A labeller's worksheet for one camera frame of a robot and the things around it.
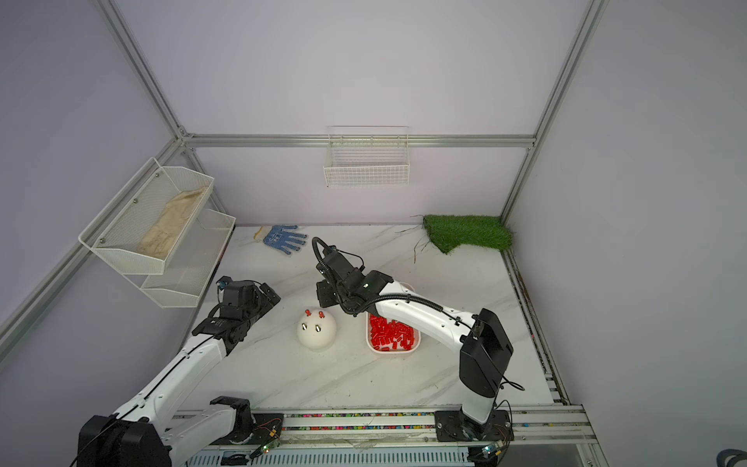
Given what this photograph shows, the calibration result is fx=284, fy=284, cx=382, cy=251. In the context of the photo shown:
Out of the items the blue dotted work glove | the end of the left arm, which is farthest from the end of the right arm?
the blue dotted work glove

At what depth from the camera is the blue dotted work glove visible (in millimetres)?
1167

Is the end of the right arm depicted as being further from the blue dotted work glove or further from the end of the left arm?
the blue dotted work glove
